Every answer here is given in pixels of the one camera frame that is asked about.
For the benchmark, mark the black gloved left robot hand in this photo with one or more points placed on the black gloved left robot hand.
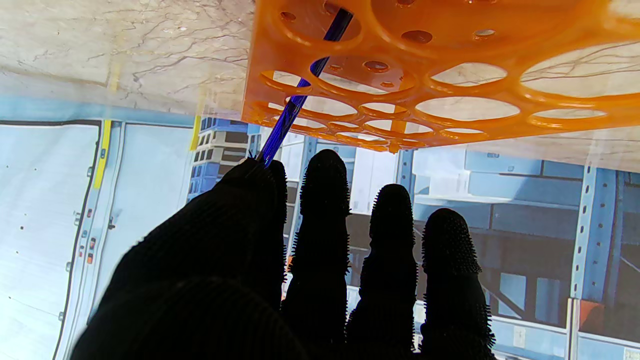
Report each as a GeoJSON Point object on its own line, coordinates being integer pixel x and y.
{"type": "Point", "coordinates": [210, 280]}

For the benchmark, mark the blue glass rod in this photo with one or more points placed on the blue glass rod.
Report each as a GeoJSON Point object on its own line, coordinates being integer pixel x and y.
{"type": "Point", "coordinates": [290, 115]}

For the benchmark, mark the printed warehouse backdrop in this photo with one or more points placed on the printed warehouse backdrop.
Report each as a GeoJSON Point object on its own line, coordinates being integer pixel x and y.
{"type": "Point", "coordinates": [50, 200]}

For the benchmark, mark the orange test tube rack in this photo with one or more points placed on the orange test tube rack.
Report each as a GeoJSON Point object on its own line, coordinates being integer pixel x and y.
{"type": "Point", "coordinates": [450, 50]}

